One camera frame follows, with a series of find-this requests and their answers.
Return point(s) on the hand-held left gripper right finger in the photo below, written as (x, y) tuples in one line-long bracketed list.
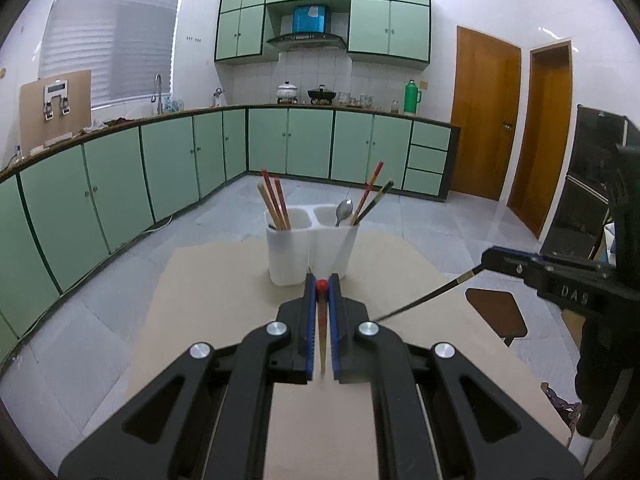
[(335, 310)]

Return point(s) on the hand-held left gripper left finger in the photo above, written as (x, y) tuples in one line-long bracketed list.
[(311, 310)]

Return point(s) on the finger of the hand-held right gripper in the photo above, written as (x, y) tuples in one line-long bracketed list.
[(510, 260)]

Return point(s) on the red patterned chopstick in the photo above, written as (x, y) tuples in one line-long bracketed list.
[(370, 187), (282, 205), (322, 320)]

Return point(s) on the white two-compartment utensil holder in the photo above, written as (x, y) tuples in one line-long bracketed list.
[(290, 255)]

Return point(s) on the black chopstick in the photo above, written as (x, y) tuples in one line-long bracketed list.
[(430, 294), (380, 196)]

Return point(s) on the plain wooden chopstick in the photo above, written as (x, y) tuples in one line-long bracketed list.
[(267, 207)]

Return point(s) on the chopsticks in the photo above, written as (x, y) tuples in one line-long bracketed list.
[(272, 197)]

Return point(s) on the brown stool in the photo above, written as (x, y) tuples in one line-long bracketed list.
[(495, 310)]

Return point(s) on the metal spoon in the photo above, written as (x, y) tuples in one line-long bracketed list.
[(345, 207)]

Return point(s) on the brown wooden door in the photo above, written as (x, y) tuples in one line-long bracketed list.
[(550, 150), (485, 110)]

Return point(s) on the black cabinet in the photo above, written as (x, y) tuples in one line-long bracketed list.
[(590, 160)]

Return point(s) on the green thermos jug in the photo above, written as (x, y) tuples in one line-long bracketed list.
[(411, 97)]

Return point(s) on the row of glass jars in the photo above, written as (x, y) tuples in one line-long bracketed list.
[(355, 100)]

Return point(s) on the black wok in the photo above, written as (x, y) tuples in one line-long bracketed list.
[(321, 94)]

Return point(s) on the white cooking pot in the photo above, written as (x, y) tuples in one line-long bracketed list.
[(287, 92)]

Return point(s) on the green lower kitchen cabinets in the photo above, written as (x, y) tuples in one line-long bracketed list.
[(115, 185)]

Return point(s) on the green kitchen cabinets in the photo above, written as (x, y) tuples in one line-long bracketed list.
[(115, 185), (370, 25)]

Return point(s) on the chrome kitchen faucet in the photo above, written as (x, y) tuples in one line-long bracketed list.
[(159, 95)]

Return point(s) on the green upper kitchen cabinets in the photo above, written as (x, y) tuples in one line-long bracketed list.
[(370, 25)]

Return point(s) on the range hood with blue film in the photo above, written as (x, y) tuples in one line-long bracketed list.
[(310, 20)]

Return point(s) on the brown cardboard board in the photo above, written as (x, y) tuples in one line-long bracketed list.
[(80, 105)]

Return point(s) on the white window blinds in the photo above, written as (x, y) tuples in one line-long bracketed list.
[(110, 35)]

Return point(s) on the white clip bracket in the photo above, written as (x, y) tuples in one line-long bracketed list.
[(56, 88)]

